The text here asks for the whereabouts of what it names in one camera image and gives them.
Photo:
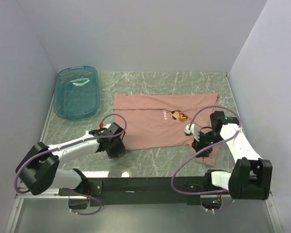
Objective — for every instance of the pink printed t shirt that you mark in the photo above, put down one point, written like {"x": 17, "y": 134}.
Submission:
{"x": 159, "y": 121}

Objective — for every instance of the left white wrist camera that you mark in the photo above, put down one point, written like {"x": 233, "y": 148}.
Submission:
{"x": 104, "y": 127}

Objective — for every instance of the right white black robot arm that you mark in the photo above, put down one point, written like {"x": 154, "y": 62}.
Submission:
{"x": 251, "y": 176}

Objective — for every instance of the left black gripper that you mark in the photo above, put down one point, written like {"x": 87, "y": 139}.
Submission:
{"x": 121, "y": 148}

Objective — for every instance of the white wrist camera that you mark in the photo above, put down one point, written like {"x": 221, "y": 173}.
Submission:
{"x": 192, "y": 130}
{"x": 104, "y": 127}

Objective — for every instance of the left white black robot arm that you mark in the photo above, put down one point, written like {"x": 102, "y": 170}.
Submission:
{"x": 39, "y": 169}

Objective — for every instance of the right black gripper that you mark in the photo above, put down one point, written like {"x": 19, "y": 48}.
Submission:
{"x": 198, "y": 145}

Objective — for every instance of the aluminium extrusion rail frame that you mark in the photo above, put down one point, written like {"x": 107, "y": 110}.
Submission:
{"x": 48, "y": 213}

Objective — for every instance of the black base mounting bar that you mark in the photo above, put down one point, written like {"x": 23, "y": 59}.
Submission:
{"x": 125, "y": 190}

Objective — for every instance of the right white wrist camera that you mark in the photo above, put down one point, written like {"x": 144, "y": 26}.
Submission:
{"x": 192, "y": 130}

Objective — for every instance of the teal transparent plastic bin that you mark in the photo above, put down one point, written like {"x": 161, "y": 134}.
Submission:
{"x": 76, "y": 94}

